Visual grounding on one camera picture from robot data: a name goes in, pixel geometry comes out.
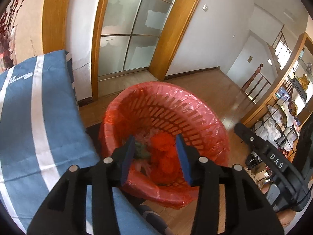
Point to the wooden stair railing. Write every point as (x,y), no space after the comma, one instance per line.
(255,85)

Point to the green wrapper scrap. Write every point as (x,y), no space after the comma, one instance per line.
(141,151)

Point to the frosted glass sliding door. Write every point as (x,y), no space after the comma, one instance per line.
(137,35)

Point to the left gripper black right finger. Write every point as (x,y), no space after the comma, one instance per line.
(201,172)

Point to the crumpled red plastic bag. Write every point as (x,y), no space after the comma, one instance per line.
(165,165)

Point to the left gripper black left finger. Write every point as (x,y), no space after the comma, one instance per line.
(111,172)

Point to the white wall switch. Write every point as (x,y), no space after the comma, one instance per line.
(205,8)

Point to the metal storage shelf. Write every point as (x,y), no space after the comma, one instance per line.
(280,125)

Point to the blue white striped tablecloth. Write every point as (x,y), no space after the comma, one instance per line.
(47,156)

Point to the red lined trash basket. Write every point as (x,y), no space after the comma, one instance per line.
(148,108)

